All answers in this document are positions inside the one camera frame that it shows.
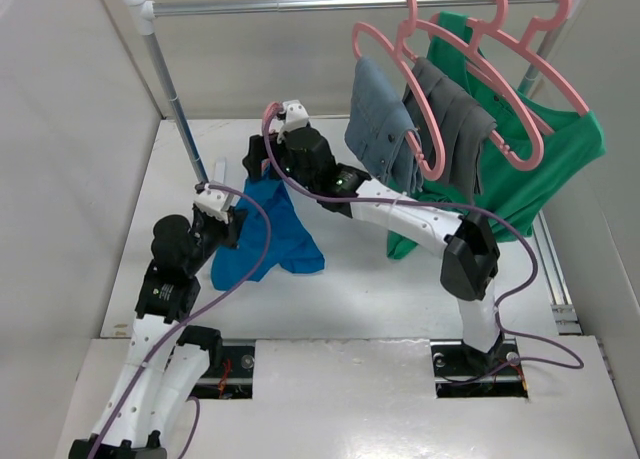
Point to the metal clothes rack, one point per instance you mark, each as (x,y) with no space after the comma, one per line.
(144,13)

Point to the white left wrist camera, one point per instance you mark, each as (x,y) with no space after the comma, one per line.
(214,202)

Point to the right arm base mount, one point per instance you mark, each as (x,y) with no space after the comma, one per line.
(462,372)

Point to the pink hanger with green shirt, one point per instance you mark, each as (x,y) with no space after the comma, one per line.
(533,46)

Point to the folded blue denim garment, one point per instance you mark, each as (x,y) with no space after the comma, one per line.
(379,124)

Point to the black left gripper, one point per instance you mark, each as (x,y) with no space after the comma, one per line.
(229,229)

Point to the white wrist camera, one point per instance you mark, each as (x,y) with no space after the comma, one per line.
(214,202)
(293,115)

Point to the blue t shirt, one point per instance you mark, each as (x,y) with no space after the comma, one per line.
(272,235)

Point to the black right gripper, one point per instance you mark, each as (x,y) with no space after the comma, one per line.
(257,153)

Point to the folded grey garment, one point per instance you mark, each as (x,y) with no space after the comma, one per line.
(464,126)

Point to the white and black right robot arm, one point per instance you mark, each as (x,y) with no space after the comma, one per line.
(464,244)

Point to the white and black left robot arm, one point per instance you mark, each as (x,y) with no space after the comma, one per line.
(166,356)

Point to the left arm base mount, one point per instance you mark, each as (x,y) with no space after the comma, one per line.
(232,379)

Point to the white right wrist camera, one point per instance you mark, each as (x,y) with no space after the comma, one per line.
(293,115)

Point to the green t shirt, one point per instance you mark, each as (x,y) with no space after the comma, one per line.
(517,196)

